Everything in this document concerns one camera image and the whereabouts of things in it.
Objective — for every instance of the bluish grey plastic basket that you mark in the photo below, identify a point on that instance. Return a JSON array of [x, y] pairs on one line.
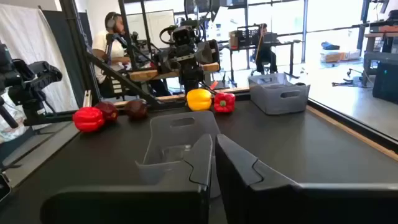
[[273, 102]]

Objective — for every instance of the wooden workbench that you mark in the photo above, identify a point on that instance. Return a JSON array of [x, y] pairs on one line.
[[376, 57]]

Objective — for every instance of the whiteboard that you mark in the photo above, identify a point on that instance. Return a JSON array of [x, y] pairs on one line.
[[161, 28]]

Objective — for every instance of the white backdrop cloth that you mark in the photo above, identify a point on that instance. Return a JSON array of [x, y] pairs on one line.
[[28, 34]]

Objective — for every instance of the red bell pepper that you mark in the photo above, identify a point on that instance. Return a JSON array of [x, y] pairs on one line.
[[88, 119], [224, 104]]

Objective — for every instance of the person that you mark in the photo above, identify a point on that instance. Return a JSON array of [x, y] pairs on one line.
[[105, 46], [265, 56]]

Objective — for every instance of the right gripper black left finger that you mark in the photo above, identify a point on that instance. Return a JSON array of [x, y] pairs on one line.
[[130, 205]]

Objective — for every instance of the black camera on mount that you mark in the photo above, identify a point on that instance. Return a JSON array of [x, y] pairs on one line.
[[31, 77]]

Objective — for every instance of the black office desk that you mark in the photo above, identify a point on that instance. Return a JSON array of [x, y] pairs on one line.
[[273, 43]]

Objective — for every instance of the wooden bench top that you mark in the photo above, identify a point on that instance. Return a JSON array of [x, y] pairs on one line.
[[143, 74]]

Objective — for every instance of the black aluminium frame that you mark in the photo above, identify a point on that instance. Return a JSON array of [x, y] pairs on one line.
[[77, 46]]

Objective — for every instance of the yellow bell pepper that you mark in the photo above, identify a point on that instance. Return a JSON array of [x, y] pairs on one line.
[[199, 99]]

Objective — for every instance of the translucent grey plastic basket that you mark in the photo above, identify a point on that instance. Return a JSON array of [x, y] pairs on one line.
[[186, 130]]

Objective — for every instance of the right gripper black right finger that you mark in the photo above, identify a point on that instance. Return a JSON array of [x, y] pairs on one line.
[[280, 205]]

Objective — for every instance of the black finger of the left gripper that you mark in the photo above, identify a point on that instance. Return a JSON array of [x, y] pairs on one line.
[[163, 62], [207, 52]]

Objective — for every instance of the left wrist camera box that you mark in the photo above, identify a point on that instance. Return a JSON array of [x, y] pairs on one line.
[[183, 35]]

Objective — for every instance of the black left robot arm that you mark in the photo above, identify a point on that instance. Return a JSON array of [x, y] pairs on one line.
[[191, 77]]

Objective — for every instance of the cardboard boxes on floor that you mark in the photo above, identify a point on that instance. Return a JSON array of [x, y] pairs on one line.
[[332, 57]]

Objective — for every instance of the black crate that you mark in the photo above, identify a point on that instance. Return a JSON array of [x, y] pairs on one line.
[[248, 37]]

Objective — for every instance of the black cabinet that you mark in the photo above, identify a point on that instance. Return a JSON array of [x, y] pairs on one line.
[[385, 84]]

